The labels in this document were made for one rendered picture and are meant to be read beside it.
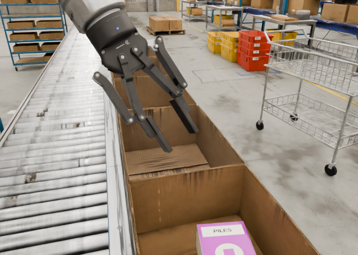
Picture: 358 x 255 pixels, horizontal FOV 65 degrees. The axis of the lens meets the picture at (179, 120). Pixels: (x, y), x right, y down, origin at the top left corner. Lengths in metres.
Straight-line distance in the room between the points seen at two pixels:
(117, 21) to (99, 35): 0.03
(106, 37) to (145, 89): 0.96
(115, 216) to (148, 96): 0.75
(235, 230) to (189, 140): 0.50
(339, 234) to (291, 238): 1.60
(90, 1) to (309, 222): 2.00
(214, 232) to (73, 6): 0.52
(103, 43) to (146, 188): 0.36
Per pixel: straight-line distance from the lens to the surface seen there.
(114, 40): 0.46
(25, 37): 5.88
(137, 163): 1.00
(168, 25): 9.13
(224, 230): 0.68
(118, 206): 0.84
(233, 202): 0.79
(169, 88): 0.48
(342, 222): 2.31
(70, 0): 0.48
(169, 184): 0.69
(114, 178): 0.95
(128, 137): 1.04
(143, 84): 1.40
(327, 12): 6.59
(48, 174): 1.29
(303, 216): 2.24
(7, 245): 1.07
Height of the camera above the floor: 1.45
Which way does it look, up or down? 26 degrees down
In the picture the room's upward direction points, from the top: straight up
